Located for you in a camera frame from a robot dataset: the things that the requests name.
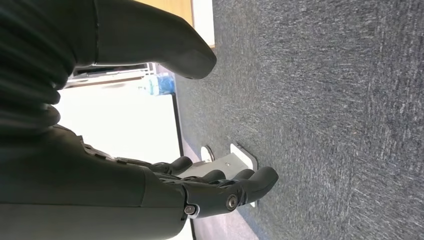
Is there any blue white bottle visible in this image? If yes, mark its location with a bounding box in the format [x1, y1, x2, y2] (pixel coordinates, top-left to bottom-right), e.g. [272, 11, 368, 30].
[138, 72, 176, 97]

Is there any grey kiosk stand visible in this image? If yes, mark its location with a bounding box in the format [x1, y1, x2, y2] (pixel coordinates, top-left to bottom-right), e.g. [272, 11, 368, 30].
[178, 143, 259, 209]

